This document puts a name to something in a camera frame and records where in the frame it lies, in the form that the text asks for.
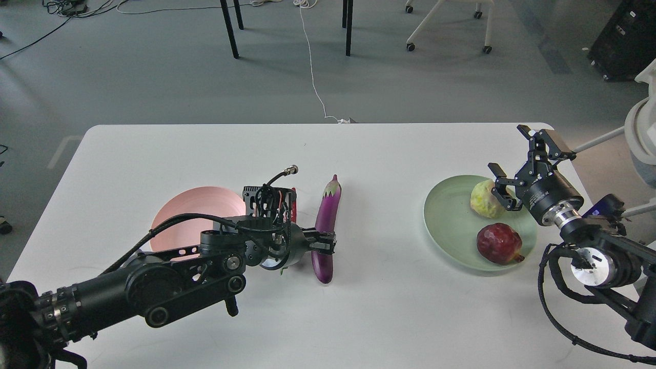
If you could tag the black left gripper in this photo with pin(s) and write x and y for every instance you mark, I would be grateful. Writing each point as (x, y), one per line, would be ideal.
(283, 250)

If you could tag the white stand at right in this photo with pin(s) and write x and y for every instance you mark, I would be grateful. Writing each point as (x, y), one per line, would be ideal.
(638, 130)

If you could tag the red pomegranate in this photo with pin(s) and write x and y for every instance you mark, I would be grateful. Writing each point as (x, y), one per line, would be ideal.
(499, 243)

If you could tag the purple eggplant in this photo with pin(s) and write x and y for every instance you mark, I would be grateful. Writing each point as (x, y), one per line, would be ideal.
(325, 223)

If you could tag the black equipment case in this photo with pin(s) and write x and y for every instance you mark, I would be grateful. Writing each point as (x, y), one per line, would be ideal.
(626, 45)

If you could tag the green peach fruit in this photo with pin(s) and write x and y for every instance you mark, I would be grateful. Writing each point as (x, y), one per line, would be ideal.
(483, 202)

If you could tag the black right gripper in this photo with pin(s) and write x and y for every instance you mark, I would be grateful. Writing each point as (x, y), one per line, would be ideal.
(540, 187)

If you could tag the green plate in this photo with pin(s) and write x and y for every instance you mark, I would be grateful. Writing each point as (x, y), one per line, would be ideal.
(454, 226)

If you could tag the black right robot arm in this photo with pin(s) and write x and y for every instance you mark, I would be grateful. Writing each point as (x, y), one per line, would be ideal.
(595, 263)

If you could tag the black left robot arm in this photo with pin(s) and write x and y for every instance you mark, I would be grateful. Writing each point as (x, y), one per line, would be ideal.
(182, 265)

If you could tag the white chair base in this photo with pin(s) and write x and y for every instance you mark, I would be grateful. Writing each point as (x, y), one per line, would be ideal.
(482, 10)

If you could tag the black table legs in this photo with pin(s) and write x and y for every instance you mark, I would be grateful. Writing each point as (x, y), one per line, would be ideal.
(346, 23)

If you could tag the red chili pepper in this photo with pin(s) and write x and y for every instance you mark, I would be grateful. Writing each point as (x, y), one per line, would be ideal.
(293, 217)

